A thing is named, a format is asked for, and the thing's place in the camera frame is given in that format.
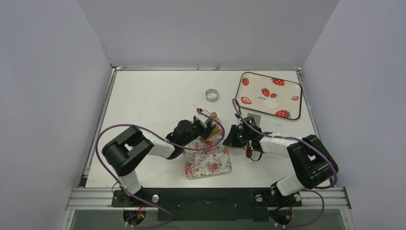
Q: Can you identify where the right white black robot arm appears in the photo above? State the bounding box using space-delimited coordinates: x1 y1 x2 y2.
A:
224 116 338 205

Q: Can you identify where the round metal cutter ring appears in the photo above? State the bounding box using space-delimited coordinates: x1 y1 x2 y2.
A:
205 89 219 103

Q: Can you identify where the flat round dumpling wrapper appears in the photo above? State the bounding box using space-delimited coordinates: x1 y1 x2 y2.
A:
264 98 278 109

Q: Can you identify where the aluminium front rail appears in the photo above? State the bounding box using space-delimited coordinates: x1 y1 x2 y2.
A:
66 187 351 210

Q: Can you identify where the floral pattern tray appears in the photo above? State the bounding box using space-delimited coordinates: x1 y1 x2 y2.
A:
182 138 232 179

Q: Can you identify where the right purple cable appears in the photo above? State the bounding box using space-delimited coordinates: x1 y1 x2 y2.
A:
231 98 339 229

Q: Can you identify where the white dough piece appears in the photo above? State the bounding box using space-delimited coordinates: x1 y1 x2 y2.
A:
200 125 224 144

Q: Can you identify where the metal spatula wooden handle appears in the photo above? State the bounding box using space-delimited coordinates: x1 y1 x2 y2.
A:
245 113 262 159

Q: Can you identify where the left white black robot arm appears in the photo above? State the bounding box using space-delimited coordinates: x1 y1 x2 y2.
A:
101 119 220 206

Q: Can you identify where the purple cable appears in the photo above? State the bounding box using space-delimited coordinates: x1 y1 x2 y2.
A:
231 98 339 229
94 109 226 230

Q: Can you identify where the strawberry pattern tray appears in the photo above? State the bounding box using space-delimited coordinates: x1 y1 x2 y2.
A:
235 72 303 120

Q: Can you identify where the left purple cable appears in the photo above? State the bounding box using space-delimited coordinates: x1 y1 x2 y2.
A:
94 109 226 230

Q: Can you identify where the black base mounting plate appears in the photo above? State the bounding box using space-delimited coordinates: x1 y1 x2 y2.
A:
111 187 302 221

